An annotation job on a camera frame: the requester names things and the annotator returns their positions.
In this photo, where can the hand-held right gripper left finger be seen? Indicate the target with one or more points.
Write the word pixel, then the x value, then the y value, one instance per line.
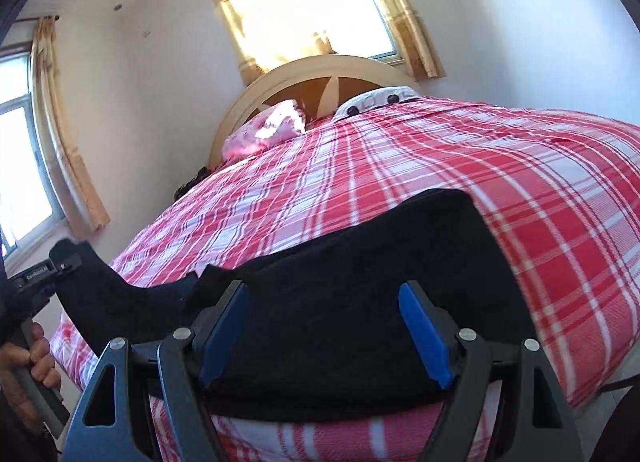
pixel 225 337

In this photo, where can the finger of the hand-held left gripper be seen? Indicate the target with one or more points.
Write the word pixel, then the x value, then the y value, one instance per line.
pixel 65 259

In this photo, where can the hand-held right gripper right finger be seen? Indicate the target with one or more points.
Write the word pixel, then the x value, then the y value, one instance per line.
pixel 425 337

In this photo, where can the black pants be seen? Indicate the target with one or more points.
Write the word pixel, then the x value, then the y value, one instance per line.
pixel 350 292

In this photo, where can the person's left hand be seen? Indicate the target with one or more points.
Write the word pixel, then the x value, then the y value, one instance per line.
pixel 42 367

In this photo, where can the long beige patterned curtain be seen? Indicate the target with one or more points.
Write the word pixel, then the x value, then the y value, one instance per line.
pixel 65 142

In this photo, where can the dark cloth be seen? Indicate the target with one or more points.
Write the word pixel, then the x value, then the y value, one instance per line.
pixel 192 184

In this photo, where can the red plaid bed sheet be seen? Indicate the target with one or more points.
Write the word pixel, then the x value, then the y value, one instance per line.
pixel 450 167

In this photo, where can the pink pillow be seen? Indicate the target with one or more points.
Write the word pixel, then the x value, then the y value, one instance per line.
pixel 265 129

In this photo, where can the white pillow with black dots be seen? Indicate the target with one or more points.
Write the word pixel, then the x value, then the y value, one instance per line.
pixel 375 101

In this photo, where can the beige wooden headboard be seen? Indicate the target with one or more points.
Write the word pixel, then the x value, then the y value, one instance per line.
pixel 280 77

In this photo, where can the narrow beige curtain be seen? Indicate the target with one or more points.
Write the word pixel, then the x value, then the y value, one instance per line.
pixel 410 32

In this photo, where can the sunlit beige curtain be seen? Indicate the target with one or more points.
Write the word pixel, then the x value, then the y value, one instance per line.
pixel 260 17

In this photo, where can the window behind headboard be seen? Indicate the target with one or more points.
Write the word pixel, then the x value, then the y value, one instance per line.
pixel 350 17

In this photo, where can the sliding window with grey frame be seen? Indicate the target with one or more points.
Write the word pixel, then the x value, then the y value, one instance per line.
pixel 25 167

